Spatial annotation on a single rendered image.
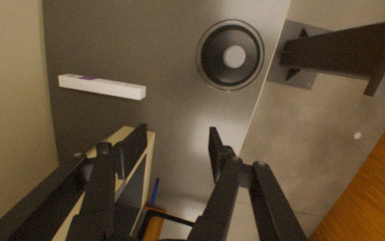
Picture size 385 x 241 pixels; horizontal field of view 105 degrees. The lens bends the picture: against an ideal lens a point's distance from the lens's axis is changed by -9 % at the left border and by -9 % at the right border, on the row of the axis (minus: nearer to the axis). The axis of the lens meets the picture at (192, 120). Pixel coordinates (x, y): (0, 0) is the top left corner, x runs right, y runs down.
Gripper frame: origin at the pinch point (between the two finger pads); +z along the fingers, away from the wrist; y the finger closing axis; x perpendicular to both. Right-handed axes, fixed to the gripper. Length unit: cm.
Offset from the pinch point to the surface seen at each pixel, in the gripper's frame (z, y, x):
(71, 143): 40, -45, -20
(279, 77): 122, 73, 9
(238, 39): 9.3, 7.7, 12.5
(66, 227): 1.5, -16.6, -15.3
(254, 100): 33.7, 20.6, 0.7
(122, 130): 34.2, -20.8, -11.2
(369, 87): 33, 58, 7
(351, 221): 104, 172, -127
